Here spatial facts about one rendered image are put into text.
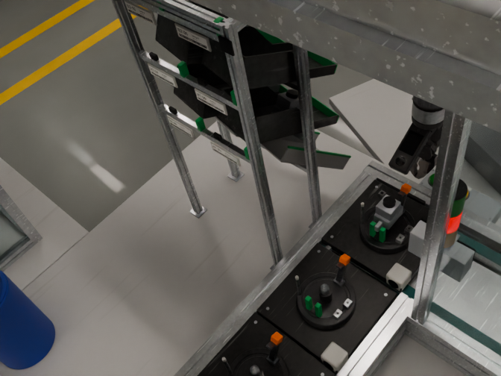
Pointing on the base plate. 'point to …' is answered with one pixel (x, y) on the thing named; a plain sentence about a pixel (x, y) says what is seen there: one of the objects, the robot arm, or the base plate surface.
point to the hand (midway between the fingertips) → (416, 176)
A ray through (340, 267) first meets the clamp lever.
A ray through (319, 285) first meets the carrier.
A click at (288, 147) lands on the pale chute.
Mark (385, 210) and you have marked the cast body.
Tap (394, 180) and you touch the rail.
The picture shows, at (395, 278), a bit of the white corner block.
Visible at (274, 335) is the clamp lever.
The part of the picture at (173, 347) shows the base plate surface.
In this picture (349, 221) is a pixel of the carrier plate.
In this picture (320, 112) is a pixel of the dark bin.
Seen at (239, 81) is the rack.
